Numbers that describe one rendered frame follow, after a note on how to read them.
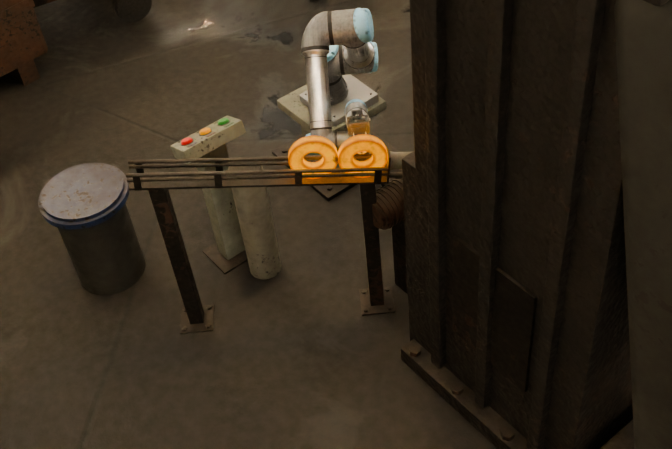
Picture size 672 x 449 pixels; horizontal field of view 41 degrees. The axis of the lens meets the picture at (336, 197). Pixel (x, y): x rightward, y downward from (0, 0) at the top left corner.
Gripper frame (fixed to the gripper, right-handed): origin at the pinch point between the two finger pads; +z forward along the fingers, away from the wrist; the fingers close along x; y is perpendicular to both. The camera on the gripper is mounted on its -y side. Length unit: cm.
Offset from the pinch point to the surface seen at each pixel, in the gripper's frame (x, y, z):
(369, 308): -2, -68, -18
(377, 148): 4.9, 2.2, 2.8
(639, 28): 49, 62, 104
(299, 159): -19.2, 1.1, 2.5
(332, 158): -9.1, 0.2, 2.2
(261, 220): -37, -33, -28
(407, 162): 11.9, 7.5, 27.5
